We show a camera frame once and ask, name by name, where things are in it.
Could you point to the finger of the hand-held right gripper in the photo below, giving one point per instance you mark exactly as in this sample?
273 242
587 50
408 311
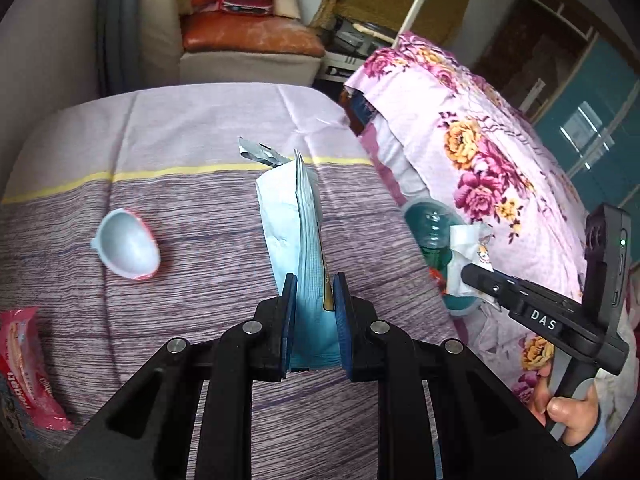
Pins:
482 280

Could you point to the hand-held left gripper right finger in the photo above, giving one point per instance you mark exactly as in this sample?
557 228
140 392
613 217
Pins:
342 320

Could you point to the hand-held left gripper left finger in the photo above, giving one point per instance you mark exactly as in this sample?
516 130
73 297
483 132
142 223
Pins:
289 320

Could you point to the blue plastic bin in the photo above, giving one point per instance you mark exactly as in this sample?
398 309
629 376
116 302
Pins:
462 304

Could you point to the white wrapper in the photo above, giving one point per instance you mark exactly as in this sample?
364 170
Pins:
462 245

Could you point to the light blue snack packet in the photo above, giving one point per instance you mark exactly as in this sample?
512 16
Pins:
310 260

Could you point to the person's right hand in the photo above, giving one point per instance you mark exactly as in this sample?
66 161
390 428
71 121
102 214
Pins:
575 410

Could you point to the clear plastic bottle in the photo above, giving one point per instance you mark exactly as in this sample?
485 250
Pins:
435 240

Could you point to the pink floral bed sheet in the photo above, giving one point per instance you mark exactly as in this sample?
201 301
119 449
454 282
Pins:
490 160

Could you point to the pink quilt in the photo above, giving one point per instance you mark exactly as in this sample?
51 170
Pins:
395 160

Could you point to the purple striped tablecloth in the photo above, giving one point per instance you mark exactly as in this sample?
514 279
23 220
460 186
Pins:
175 220

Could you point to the torn silver wrapper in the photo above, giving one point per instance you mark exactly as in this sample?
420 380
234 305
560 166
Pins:
260 152

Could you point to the small plastic jelly cup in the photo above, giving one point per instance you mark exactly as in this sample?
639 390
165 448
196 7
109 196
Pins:
127 245

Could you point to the teal glass cabinet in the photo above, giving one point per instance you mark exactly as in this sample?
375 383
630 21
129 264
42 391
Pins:
575 100

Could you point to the blue box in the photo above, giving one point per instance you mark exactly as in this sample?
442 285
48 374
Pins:
360 107

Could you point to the pink snack packet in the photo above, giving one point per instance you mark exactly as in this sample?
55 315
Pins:
25 370

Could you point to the black appliance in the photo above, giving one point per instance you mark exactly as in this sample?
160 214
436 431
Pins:
350 45

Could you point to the orange seat cushion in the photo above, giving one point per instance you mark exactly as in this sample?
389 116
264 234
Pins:
250 35

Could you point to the beige sofa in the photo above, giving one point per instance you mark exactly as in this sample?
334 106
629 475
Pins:
165 35

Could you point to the grey round frame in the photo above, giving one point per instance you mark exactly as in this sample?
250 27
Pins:
117 25

